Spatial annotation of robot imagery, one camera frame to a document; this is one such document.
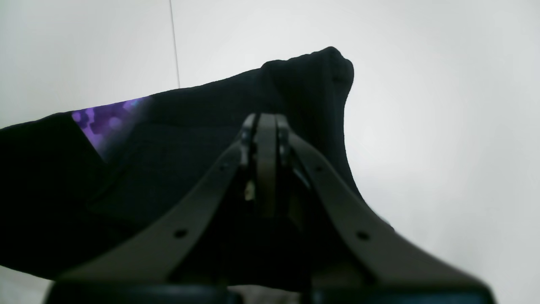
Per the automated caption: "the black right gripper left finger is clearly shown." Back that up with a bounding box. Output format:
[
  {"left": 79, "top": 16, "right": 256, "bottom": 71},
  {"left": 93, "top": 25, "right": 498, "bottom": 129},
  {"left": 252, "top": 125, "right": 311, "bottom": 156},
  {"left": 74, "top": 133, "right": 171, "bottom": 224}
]
[{"left": 46, "top": 114, "right": 277, "bottom": 304}]

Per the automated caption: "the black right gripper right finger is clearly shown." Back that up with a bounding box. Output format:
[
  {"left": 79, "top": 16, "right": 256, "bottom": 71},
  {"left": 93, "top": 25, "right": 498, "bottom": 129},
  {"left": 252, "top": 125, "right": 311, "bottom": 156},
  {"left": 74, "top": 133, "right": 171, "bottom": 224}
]
[{"left": 276, "top": 115, "right": 494, "bottom": 304}]

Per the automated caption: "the black T-shirt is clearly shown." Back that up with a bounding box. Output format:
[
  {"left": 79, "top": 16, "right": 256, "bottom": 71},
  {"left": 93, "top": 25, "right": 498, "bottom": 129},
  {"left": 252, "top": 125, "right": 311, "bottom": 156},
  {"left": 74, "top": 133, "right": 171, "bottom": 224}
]
[{"left": 0, "top": 46, "right": 395, "bottom": 294}]

